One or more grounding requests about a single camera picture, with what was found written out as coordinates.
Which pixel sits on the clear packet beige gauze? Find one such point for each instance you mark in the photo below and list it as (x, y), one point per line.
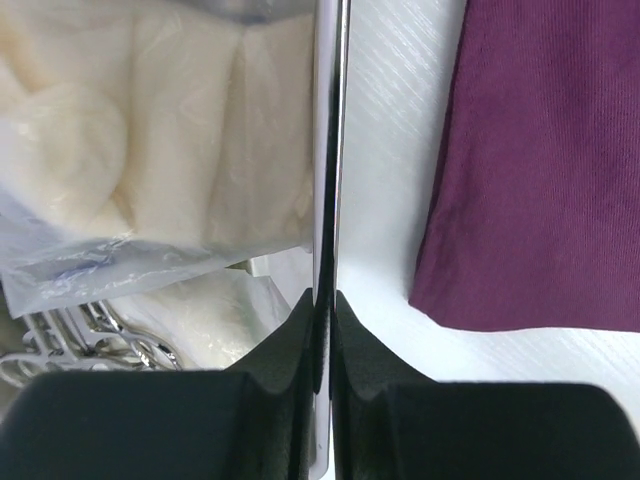
(214, 319)
(144, 143)

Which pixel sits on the purple cloth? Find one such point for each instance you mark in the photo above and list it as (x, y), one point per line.
(534, 215)

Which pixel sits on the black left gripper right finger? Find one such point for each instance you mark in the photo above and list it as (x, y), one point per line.
(392, 422)

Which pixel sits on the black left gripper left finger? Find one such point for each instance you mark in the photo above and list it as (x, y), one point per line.
(249, 421)

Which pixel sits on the steel forceps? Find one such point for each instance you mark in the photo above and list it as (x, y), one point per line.
(69, 333)
(18, 369)

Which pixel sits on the steel instrument tray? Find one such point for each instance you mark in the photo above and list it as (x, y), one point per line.
(331, 63)

